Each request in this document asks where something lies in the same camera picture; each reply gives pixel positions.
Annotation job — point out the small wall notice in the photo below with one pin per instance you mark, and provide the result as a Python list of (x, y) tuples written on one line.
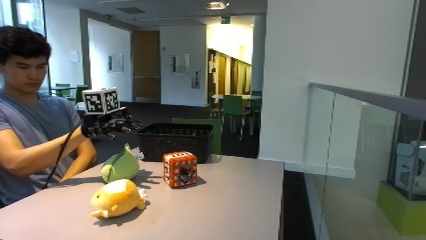
[(196, 78)]

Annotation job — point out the green block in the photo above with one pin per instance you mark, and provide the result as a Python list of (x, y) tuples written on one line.
[(401, 210)]

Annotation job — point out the framed wall notice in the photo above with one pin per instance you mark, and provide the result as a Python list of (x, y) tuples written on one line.
[(180, 64), (116, 63)]

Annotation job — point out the black woven basket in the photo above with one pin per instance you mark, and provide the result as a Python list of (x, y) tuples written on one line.
[(176, 141)]

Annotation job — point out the orange printed box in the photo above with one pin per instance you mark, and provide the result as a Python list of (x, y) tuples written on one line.
[(180, 169)]

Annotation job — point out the round table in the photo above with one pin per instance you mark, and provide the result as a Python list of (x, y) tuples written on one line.
[(234, 97)]

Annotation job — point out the green soft toy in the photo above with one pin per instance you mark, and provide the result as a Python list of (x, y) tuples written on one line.
[(120, 165)]

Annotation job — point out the glass railing with grey handrail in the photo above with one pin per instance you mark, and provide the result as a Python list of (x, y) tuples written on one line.
[(354, 140)]

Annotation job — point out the yellow soft toy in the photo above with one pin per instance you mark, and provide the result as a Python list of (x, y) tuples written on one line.
[(117, 198)]

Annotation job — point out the wooden door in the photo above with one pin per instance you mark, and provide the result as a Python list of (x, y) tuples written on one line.
[(146, 66)]

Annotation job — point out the the person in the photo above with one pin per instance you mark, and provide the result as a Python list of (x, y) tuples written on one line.
[(31, 113)]

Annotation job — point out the ceiling lamp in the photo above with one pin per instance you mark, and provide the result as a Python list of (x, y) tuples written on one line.
[(216, 5)]

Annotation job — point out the white cube of black markers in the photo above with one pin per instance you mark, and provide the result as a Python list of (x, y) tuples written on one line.
[(101, 100)]

